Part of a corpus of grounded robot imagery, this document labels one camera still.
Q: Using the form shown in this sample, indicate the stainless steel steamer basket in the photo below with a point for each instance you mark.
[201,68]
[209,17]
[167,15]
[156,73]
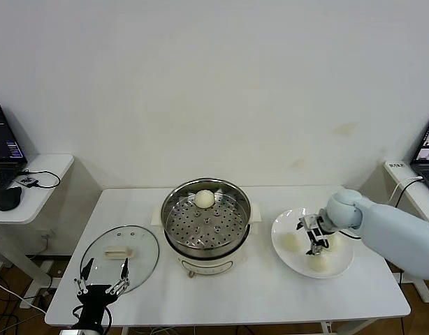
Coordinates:
[207,227]

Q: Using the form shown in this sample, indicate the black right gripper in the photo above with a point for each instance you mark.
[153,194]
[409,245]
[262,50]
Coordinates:
[316,237]

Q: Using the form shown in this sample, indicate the black computer mouse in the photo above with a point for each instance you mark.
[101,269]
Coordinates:
[9,199]

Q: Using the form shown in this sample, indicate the grey laptop with light screen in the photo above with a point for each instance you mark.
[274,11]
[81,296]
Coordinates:
[427,164]

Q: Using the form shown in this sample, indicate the white side table with mouse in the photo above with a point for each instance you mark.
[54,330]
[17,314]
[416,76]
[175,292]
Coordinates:
[43,174]

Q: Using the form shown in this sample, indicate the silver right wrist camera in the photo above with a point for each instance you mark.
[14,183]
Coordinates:
[314,220]

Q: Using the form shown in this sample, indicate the white side table with label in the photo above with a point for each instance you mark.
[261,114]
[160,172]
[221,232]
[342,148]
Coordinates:
[427,207]

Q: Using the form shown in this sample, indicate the cream electric cooking pot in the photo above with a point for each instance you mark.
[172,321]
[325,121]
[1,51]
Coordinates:
[207,263]

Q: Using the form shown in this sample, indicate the small white label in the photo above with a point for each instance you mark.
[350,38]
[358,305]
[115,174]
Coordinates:
[396,165]

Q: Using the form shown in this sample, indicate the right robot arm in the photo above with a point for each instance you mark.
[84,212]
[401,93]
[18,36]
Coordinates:
[392,227]

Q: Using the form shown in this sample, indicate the white steamed baozi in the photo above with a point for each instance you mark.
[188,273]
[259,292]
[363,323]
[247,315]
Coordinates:
[336,244]
[204,199]
[292,241]
[319,264]

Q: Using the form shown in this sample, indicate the black laptop with dark screen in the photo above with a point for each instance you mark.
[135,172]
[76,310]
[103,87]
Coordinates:
[3,139]

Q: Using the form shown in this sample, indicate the white round plate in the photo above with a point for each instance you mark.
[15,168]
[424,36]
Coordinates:
[288,220]

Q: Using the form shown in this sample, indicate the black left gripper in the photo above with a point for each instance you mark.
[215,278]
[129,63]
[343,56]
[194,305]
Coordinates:
[95,296]

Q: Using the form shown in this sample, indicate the round glass pot lid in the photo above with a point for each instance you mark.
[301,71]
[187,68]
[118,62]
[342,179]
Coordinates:
[137,244]

